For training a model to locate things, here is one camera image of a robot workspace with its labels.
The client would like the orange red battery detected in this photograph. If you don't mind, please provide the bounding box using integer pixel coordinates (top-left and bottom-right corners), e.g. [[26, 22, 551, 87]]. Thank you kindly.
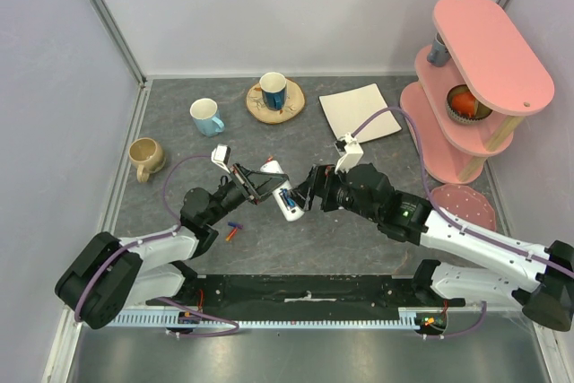
[[225, 227, 239, 242]]

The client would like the beige ceramic mug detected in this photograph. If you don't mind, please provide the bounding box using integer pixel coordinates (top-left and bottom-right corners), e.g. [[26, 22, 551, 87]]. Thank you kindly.
[[128, 137, 166, 183]]

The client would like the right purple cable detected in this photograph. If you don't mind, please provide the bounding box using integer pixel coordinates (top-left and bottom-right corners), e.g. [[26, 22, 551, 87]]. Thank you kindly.
[[352, 106, 574, 340]]

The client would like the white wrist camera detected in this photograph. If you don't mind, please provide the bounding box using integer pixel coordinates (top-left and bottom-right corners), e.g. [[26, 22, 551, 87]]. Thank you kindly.
[[335, 133, 364, 173], [211, 144, 231, 173]]

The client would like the grey cup on shelf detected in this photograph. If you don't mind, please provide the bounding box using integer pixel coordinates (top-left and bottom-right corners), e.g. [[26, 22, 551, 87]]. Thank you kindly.
[[426, 32, 451, 67]]

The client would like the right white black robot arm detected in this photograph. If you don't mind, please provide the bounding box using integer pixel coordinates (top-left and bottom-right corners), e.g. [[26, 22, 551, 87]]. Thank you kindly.
[[288, 164, 573, 332]]

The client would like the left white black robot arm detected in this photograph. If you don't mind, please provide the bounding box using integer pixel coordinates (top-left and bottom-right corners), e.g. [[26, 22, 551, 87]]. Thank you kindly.
[[55, 163, 289, 329]]

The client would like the pink three-tier shelf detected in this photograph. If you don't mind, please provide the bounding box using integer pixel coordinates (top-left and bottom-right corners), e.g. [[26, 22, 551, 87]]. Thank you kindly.
[[399, 0, 554, 184]]

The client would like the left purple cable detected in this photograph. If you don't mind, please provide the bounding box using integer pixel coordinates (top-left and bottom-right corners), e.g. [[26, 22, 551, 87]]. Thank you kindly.
[[74, 154, 241, 339]]

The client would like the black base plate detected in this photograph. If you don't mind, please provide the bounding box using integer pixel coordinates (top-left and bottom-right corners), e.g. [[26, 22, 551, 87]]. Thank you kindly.
[[171, 274, 465, 321]]

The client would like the pink dotted plate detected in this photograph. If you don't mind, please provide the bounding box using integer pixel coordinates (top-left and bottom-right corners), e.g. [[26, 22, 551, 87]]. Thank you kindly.
[[431, 184, 496, 231]]

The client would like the cream square plate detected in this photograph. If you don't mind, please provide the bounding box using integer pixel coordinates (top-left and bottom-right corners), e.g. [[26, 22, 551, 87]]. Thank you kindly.
[[319, 83, 402, 144]]

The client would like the purple battery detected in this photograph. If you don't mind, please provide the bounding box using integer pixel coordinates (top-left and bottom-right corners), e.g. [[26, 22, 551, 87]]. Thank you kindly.
[[227, 222, 244, 230]]

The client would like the white slotted cable duct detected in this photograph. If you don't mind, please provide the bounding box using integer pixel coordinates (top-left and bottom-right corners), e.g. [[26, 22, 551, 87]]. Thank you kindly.
[[107, 307, 422, 330]]

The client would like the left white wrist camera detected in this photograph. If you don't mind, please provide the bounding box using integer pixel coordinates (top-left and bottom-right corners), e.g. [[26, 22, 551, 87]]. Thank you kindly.
[[211, 144, 231, 173]]

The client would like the purple cable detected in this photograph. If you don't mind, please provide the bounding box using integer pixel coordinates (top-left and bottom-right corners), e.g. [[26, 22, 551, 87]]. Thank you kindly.
[[74, 154, 241, 339], [352, 106, 574, 340]]

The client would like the white remote control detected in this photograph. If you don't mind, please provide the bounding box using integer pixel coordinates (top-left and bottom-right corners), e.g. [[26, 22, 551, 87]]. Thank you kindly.
[[261, 160, 304, 222]]

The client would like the bowl with fruit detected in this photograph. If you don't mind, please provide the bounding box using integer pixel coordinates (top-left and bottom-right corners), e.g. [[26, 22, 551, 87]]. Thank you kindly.
[[446, 84, 492, 125]]

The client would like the blue battery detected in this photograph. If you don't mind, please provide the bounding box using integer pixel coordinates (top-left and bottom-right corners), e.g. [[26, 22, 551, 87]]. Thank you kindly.
[[280, 188, 296, 213]]

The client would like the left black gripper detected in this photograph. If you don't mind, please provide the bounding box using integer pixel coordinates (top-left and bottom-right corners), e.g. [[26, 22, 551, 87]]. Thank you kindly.
[[205, 161, 289, 225]]

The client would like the light blue mug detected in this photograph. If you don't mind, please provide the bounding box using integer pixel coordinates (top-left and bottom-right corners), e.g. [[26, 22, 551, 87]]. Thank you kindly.
[[189, 98, 225, 137]]

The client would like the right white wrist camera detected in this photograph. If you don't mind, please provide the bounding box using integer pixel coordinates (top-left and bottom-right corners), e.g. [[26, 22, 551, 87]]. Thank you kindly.
[[335, 133, 364, 173]]

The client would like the dark blue mug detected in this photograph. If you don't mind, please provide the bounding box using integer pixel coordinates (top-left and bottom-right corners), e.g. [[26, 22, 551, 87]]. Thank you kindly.
[[259, 72, 287, 110]]

